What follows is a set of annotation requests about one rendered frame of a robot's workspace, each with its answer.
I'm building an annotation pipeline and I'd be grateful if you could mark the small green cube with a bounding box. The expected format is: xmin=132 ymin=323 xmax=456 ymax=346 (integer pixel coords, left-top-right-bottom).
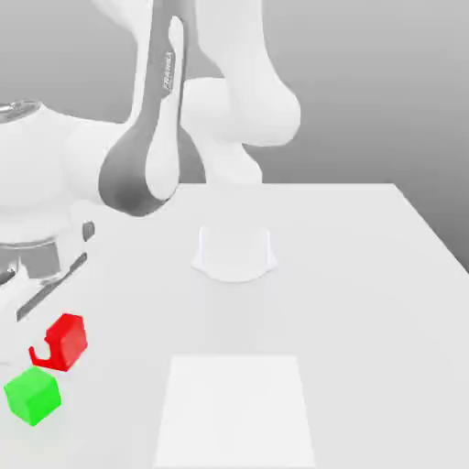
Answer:
xmin=3 ymin=365 xmax=62 ymax=428

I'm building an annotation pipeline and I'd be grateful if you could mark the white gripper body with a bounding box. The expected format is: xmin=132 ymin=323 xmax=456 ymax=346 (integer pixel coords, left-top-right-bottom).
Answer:
xmin=0 ymin=250 xmax=93 ymax=342

